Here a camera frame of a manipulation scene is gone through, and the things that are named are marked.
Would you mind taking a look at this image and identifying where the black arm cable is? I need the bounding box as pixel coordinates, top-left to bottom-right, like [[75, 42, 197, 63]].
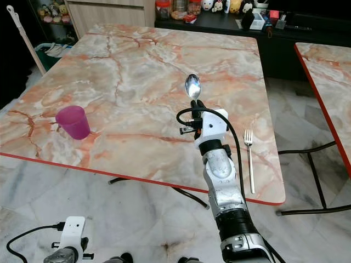
[[6, 221, 67, 263], [177, 107, 248, 207]]

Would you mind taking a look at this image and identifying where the silver metal fork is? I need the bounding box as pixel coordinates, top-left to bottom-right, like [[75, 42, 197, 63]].
[[244, 129, 257, 195]]

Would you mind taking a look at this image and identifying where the white small box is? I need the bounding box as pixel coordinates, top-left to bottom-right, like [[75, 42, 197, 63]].
[[252, 12, 266, 30]]

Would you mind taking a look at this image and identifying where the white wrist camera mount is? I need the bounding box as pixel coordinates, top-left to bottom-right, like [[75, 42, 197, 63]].
[[197, 108, 229, 141], [59, 216, 87, 256]]

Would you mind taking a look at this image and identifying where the black folding table frame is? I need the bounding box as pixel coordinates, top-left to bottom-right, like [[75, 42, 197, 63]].
[[276, 140, 351, 216]]

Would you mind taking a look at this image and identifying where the black robot left foot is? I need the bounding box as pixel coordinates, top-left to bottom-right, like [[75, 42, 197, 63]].
[[115, 253, 135, 263]]

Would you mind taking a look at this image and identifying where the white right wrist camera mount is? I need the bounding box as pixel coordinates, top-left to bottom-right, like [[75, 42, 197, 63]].
[[197, 108, 229, 141]]

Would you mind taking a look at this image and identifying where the pale wooden broom handle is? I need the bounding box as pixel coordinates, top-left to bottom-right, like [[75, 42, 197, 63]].
[[6, 5, 47, 76]]

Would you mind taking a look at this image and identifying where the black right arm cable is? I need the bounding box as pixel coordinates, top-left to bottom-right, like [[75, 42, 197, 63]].
[[177, 107, 248, 207]]

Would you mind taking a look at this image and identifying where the light wooden cabinet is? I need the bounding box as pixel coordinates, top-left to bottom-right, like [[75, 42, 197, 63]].
[[64, 0, 156, 39]]

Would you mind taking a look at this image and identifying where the silver metal spoon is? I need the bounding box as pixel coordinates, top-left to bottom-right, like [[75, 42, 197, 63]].
[[185, 73, 202, 102]]

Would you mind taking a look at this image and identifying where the green plastic basket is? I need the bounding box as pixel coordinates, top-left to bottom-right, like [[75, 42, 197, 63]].
[[34, 42, 70, 71]]

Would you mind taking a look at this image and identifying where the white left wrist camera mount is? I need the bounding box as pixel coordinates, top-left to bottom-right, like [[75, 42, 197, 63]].
[[59, 216, 87, 256]]

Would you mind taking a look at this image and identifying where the purple plastic cup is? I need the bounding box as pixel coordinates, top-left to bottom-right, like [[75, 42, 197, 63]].
[[55, 105, 92, 141]]

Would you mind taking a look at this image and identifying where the black curved table leg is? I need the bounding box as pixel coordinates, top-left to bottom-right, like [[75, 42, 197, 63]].
[[108, 176, 210, 210]]

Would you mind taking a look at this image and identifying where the shelf of small figurines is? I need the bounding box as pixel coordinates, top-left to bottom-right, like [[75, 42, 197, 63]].
[[36, 2, 66, 25]]

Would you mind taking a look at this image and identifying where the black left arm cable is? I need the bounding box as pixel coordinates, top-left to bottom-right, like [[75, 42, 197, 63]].
[[6, 221, 67, 263]]

